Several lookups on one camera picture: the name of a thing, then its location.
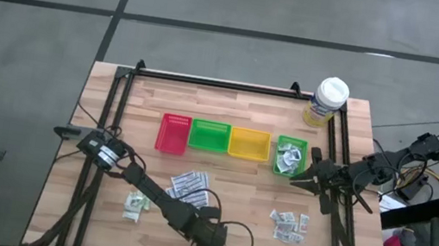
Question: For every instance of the green plastic basket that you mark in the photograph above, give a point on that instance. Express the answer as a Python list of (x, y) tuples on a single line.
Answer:
[(306, 142), (209, 137)]

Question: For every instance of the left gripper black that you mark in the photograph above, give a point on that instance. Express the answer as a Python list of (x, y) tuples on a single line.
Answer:
[(209, 237)]

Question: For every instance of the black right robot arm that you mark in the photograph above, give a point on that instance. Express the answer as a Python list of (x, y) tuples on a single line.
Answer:
[(396, 167)]

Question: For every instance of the small green-white packet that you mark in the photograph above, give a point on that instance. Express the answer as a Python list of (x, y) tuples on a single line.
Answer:
[(145, 204), (131, 202), (130, 215), (142, 197)]

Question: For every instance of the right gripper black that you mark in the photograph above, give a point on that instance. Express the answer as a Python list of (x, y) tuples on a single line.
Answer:
[(329, 176)]

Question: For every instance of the white paper sheet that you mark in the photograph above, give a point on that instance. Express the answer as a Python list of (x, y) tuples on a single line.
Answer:
[(390, 204)]

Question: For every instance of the grey-white pad packet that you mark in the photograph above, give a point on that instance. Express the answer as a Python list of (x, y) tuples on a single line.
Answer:
[(275, 216), (287, 217), (284, 228), (304, 223), (281, 236), (296, 238)]

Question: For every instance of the black flat bracket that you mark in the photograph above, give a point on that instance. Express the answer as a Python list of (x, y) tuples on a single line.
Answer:
[(66, 131)]

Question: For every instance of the black slanted bar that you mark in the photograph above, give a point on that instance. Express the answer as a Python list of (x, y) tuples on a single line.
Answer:
[(410, 217)]

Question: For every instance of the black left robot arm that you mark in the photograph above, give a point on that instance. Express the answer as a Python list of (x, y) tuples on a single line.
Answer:
[(148, 188)]

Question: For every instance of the Lysol wipes canister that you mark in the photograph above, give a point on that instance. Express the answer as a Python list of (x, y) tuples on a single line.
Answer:
[(330, 94)]

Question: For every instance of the yellow plastic basket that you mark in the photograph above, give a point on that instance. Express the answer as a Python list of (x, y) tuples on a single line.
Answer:
[(249, 145)]

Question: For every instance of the black power brick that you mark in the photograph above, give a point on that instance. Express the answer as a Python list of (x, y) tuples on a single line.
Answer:
[(412, 187)]

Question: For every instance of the red plastic basket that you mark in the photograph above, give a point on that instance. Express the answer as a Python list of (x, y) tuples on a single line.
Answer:
[(174, 133)]

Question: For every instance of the grey cloth object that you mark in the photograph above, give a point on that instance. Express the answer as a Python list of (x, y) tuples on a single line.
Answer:
[(409, 239)]

